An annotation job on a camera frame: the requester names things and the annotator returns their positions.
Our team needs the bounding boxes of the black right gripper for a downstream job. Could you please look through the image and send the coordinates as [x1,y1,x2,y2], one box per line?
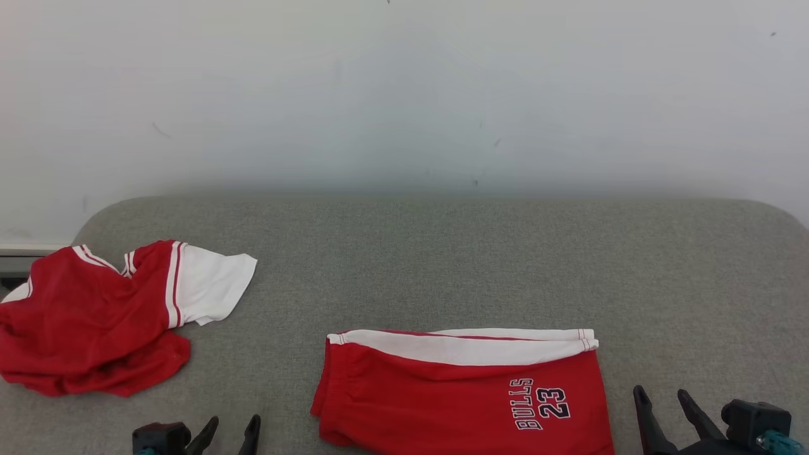
[633,385,762,455]

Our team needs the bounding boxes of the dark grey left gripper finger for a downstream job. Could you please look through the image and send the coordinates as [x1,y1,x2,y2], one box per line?
[186,416,219,455]
[238,414,261,455]

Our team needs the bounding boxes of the red white basketball jersey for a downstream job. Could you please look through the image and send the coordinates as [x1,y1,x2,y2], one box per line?
[0,240,258,397]

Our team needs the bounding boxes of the red white basketball shorts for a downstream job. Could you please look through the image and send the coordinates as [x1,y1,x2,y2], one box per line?
[311,328,615,455]

